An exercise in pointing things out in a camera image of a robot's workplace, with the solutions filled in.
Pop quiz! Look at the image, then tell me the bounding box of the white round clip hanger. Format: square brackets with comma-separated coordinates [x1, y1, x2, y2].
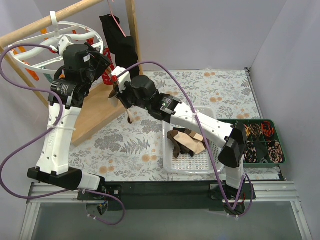
[9, 11, 104, 75]

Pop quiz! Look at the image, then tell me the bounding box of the black sock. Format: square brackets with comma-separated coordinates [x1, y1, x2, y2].
[173, 127, 194, 157]

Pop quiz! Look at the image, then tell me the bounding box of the cream brown striped sock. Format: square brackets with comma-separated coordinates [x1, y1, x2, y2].
[166, 130, 185, 159]
[174, 129, 207, 154]

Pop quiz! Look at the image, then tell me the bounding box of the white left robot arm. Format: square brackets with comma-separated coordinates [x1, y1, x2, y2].
[27, 42, 111, 200]

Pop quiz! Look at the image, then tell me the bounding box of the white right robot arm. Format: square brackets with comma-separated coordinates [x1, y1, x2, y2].
[114, 73, 248, 199]

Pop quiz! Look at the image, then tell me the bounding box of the wooden hanger rack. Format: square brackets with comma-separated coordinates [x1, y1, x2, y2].
[0, 0, 141, 146]

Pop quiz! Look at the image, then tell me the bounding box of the large black hanging cloth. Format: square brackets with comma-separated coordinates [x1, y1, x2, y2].
[99, 14, 139, 69]

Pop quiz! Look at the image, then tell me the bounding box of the floral table mat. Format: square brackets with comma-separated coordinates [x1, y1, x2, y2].
[59, 69, 286, 182]

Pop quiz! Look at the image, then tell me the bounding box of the white plastic basket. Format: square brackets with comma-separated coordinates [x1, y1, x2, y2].
[162, 103, 214, 175]

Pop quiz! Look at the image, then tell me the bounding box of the green compartment tray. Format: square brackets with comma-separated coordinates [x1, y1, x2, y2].
[221, 118, 286, 168]

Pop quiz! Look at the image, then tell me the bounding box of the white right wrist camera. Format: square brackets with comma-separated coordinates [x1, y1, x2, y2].
[111, 66, 131, 93]

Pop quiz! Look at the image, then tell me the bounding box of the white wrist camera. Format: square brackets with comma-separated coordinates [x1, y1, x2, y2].
[49, 34, 75, 57]
[111, 66, 131, 93]

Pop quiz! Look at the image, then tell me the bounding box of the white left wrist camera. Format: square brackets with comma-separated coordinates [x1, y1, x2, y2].
[49, 34, 75, 57]

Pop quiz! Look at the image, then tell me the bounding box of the pink hanging cord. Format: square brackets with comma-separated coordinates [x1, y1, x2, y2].
[107, 0, 127, 38]

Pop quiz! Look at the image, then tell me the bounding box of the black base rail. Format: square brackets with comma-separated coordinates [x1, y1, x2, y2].
[105, 180, 224, 211]

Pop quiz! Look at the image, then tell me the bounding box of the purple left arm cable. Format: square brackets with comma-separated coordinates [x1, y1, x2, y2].
[0, 43, 126, 226]

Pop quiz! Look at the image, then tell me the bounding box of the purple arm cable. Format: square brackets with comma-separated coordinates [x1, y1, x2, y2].
[114, 61, 256, 217]
[0, 43, 126, 226]

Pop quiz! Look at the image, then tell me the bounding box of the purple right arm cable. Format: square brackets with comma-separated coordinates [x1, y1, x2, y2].
[114, 61, 256, 217]

